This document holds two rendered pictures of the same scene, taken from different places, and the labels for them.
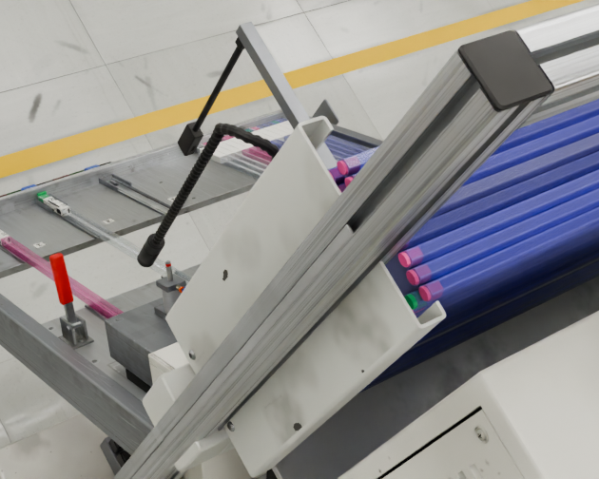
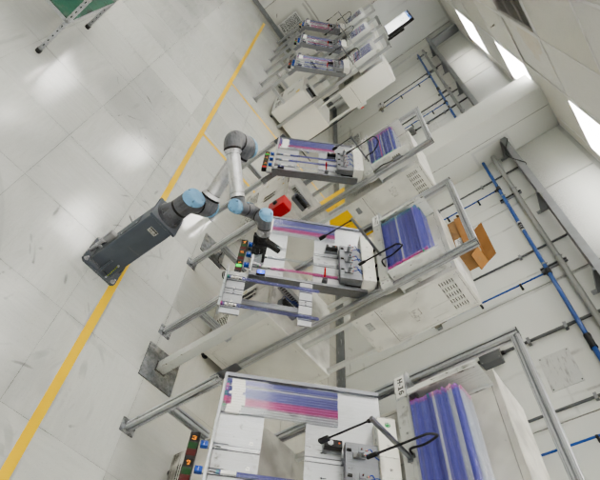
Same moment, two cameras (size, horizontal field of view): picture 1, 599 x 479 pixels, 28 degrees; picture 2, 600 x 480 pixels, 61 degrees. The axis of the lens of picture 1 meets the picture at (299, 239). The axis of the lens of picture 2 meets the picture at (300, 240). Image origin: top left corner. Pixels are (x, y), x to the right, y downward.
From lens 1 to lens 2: 271 cm
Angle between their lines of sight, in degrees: 51
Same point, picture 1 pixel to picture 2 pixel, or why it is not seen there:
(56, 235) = (275, 263)
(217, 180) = (279, 238)
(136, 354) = (350, 280)
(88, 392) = (341, 290)
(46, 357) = (324, 288)
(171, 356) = (367, 278)
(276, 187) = (430, 253)
